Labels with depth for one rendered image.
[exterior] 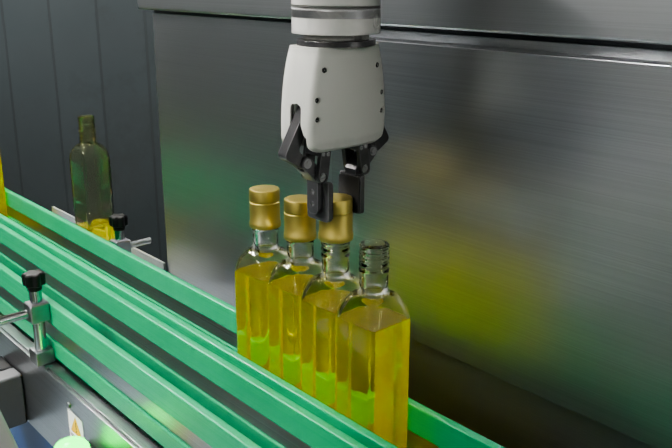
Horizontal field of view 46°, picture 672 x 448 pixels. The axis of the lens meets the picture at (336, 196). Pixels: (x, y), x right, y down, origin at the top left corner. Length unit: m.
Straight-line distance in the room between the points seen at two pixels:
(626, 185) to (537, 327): 0.18
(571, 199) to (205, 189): 0.68
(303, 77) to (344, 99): 0.05
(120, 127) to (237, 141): 2.27
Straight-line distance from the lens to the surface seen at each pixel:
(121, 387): 1.00
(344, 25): 0.72
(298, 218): 0.83
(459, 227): 0.85
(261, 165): 1.14
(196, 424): 0.86
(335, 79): 0.74
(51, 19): 3.49
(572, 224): 0.77
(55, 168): 3.60
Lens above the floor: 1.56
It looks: 16 degrees down
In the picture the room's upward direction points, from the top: straight up
